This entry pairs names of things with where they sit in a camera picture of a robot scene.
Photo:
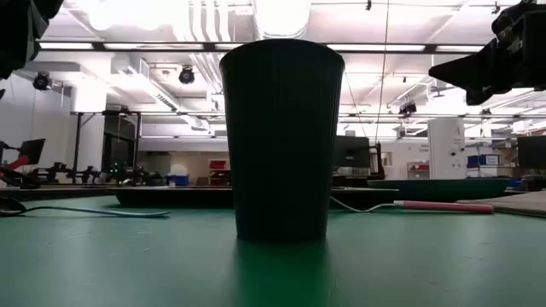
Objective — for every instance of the blue bin with white label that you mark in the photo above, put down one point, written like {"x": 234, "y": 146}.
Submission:
{"x": 482, "y": 160}

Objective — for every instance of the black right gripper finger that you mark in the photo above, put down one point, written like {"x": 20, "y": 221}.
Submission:
{"x": 473, "y": 68}
{"x": 480, "y": 96}

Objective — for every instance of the Acadia lighthouse picture book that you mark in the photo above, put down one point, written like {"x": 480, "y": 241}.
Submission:
{"x": 512, "y": 203}

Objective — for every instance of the green table mat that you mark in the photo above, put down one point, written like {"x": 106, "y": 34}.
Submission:
{"x": 128, "y": 264}

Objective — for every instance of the small black monitor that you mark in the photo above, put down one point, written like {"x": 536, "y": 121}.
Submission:
{"x": 32, "y": 151}

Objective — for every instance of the black metal frame stand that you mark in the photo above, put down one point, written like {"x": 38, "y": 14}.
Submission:
{"x": 119, "y": 145}

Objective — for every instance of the black desk monitor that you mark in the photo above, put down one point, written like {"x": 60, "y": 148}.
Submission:
{"x": 352, "y": 151}

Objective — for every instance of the dark ribbed cup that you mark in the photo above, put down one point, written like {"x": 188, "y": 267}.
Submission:
{"x": 281, "y": 140}

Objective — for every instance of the small blue storage bin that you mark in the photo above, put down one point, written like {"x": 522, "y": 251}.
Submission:
{"x": 178, "y": 180}

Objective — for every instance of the black background robot rig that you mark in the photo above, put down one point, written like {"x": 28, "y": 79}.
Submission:
{"x": 89, "y": 175}

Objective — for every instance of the white square pillar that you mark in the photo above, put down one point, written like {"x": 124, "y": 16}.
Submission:
{"x": 445, "y": 149}

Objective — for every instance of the red storage bin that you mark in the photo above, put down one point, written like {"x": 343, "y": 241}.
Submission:
{"x": 217, "y": 164}

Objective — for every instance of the black ceiling camera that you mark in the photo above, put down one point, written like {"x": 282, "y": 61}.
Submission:
{"x": 42, "y": 81}
{"x": 186, "y": 75}
{"x": 408, "y": 108}

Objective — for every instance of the large black monitor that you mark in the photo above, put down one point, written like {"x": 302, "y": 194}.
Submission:
{"x": 532, "y": 151}

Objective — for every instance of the black serving tray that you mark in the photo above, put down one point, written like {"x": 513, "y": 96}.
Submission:
{"x": 170, "y": 198}

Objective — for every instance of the teal round plate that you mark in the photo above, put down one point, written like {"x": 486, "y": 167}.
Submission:
{"x": 439, "y": 190}

